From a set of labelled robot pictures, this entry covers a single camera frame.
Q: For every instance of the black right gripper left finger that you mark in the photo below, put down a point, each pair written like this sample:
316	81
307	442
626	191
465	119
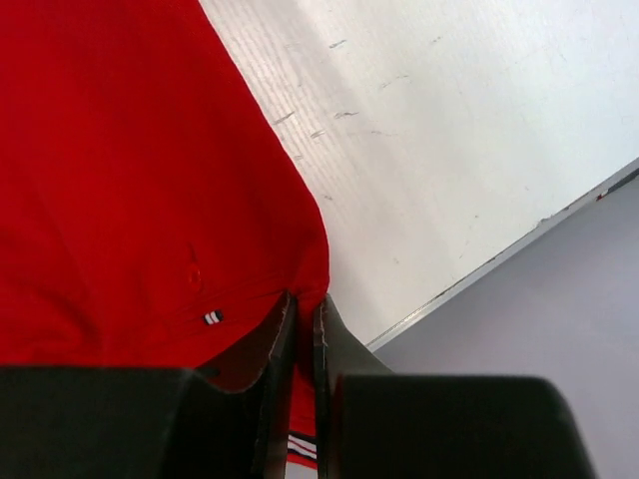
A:
226	419

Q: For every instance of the red trousers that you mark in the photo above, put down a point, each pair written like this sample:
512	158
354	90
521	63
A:
149	214

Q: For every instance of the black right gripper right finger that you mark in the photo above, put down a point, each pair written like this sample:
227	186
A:
374	423

